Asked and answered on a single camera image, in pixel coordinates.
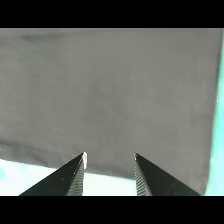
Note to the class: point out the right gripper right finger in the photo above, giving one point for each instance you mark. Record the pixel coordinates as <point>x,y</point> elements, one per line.
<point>156,182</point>

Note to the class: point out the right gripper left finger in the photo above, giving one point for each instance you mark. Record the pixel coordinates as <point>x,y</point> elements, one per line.
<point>68,181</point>

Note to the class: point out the grey garment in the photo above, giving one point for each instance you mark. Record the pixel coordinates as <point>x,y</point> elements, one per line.
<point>110,96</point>

